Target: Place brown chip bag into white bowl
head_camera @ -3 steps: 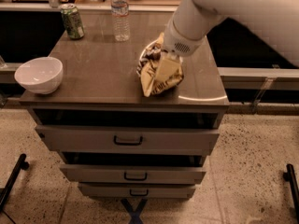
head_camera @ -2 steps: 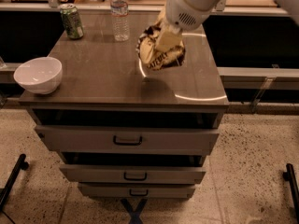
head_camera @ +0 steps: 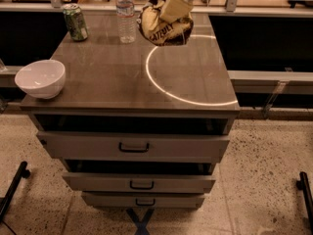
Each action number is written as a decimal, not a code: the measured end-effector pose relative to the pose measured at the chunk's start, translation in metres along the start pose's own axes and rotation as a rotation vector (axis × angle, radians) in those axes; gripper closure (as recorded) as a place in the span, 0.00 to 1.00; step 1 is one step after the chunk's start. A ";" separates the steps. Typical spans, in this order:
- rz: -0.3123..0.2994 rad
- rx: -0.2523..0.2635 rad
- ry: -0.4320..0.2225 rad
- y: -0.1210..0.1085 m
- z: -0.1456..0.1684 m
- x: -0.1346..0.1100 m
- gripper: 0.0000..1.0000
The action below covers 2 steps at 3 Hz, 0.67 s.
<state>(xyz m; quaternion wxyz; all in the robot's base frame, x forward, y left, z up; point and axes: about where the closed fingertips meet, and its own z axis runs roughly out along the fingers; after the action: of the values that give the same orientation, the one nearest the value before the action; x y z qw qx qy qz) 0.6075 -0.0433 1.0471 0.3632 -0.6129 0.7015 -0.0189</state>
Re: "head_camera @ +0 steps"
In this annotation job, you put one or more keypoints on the bottom grey drawer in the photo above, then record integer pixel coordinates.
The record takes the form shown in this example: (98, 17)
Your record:
(143, 200)

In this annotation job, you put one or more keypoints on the green soda can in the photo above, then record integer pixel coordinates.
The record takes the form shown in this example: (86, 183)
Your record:
(75, 22)

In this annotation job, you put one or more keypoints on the white bowl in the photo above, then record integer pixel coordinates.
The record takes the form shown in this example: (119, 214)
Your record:
(42, 79)

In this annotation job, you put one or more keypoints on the grey drawer cabinet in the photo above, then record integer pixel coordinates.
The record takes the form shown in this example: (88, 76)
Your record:
(139, 88)

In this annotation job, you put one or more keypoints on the brown chip bag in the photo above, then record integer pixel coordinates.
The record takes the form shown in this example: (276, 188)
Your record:
(160, 32)

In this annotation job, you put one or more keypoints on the clear plastic water bottle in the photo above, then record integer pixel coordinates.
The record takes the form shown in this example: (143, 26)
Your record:
(126, 20)

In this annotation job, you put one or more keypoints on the black left base leg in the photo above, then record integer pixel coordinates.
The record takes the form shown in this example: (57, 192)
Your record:
(22, 172)

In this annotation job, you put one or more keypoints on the black base leg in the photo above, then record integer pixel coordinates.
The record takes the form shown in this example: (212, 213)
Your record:
(303, 185)
(22, 172)

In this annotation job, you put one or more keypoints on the middle grey drawer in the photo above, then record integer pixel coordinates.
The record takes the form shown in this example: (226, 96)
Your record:
(145, 183)

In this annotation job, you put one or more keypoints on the top grey drawer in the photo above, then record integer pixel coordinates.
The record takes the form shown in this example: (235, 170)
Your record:
(98, 146)

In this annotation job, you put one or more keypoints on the black right base leg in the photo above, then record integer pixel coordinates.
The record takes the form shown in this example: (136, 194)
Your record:
(303, 185)

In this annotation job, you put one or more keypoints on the grey drawer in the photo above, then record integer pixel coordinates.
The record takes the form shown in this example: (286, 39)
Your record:
(98, 146)
(145, 183)
(143, 200)

